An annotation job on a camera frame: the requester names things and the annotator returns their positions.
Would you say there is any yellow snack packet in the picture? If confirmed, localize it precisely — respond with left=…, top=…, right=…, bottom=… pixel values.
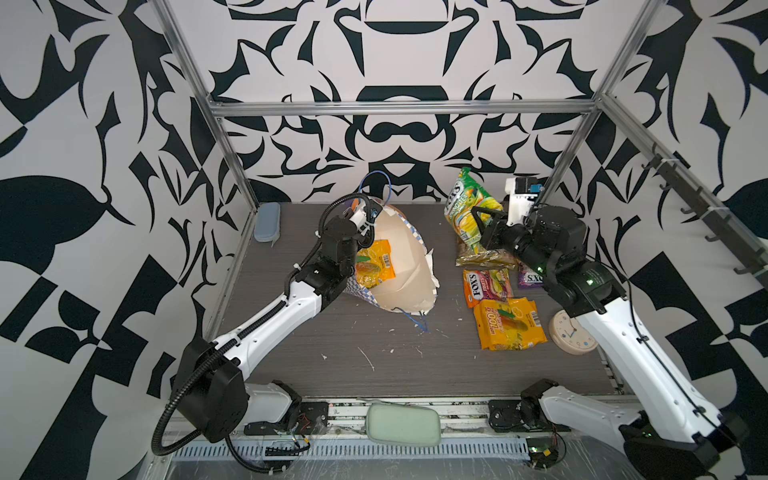
left=473, top=298, right=547, bottom=351
left=355, top=240, right=396, bottom=289

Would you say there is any purple candy packet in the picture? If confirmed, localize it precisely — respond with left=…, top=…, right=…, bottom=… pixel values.
left=517, top=263, right=543, bottom=289

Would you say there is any red fruit candy bag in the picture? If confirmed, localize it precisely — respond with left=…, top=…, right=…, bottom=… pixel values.
left=455, top=237, right=518, bottom=269

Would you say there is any orange snack packet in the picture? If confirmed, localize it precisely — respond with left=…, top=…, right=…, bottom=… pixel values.
left=462, top=269, right=514, bottom=309

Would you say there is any green candy packet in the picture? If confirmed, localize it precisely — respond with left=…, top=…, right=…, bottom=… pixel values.
left=444, top=167, right=503, bottom=253

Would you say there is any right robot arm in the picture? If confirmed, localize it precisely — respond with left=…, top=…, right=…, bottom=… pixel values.
left=471, top=206, right=748, bottom=479

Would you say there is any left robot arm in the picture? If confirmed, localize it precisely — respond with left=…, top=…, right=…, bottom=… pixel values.
left=150, top=192, right=384, bottom=475

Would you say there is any beige round clock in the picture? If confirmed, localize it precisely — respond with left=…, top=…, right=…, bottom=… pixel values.
left=549, top=310, right=598, bottom=356

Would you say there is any wall hook rail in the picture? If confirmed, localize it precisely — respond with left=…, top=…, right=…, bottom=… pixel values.
left=643, top=142, right=767, bottom=290

